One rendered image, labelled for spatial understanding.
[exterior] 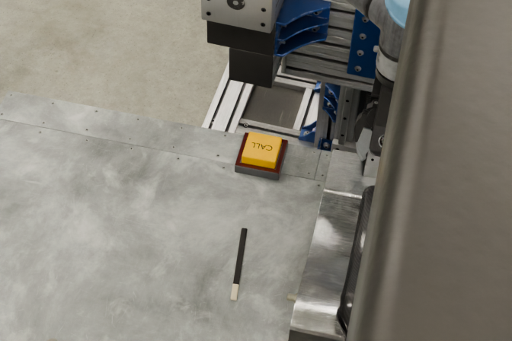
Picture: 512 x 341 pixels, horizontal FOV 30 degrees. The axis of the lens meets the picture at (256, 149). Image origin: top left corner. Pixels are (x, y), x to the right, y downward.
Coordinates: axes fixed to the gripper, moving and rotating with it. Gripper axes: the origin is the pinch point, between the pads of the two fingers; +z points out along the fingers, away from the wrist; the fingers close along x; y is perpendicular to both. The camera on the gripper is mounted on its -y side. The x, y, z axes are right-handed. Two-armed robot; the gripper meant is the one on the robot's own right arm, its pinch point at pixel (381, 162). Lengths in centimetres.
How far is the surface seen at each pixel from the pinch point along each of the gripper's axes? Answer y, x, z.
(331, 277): -24.4, 4.2, -0.6
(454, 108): -92, 0, -110
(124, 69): 94, 82, 90
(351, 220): -11.5, 3.0, 1.9
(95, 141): 1, 51, 10
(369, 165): -2.3, 1.7, -1.3
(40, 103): 8, 64, 10
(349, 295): -27.4, 1.1, -1.4
